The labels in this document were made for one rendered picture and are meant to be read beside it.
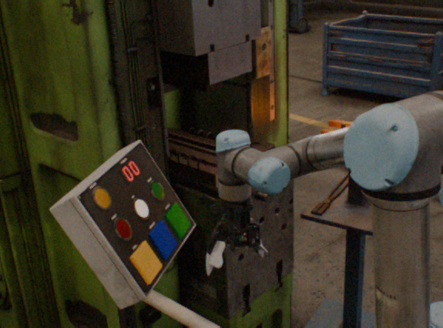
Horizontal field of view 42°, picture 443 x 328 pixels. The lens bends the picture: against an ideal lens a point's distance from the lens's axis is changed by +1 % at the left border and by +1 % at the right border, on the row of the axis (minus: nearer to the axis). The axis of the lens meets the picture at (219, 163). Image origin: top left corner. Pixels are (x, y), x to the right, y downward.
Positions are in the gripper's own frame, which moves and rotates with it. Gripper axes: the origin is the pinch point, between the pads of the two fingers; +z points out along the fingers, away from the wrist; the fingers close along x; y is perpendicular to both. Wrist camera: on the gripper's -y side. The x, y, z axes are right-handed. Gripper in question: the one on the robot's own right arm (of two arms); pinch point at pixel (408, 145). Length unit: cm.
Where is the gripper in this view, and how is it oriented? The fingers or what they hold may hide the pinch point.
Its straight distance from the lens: 217.5
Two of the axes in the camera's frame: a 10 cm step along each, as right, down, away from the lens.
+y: 0.5, 9.2, 3.9
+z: -8.4, -1.8, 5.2
